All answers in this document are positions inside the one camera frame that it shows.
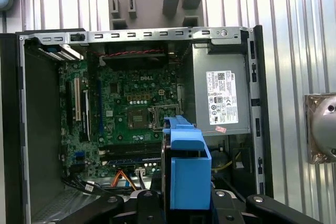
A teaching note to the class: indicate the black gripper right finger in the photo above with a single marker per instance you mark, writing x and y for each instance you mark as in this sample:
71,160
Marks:
225,208

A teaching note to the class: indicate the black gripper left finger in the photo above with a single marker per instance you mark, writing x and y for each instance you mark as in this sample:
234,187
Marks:
141,208

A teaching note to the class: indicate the hard disk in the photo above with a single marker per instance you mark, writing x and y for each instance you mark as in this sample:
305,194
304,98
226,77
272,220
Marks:
189,176

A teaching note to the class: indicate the black RAM slot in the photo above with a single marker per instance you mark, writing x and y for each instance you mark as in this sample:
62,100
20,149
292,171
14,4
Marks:
131,149

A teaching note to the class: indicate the CPU socket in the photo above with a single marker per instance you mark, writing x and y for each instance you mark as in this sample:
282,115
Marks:
136,117

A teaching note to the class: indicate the metal socket cover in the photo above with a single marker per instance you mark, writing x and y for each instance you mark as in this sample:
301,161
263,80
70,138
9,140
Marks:
168,107

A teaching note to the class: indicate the blue expansion slot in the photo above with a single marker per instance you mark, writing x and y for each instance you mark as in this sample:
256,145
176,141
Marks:
99,103

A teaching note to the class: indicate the grey power supply unit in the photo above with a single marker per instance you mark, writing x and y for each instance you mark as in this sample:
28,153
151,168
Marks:
199,90

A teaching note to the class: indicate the white expansion slot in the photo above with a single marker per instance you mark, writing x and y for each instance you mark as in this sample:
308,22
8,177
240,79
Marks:
77,98

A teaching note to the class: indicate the green motherboard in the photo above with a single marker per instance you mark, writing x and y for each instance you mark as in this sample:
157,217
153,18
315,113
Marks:
118,82

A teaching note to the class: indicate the black case fan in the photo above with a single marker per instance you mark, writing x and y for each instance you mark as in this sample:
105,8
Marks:
131,62

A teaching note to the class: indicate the black open PC case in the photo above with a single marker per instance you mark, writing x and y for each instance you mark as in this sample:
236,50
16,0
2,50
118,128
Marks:
10,103

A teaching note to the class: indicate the grey parts rack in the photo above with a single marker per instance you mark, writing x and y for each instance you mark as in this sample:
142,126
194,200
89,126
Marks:
155,3

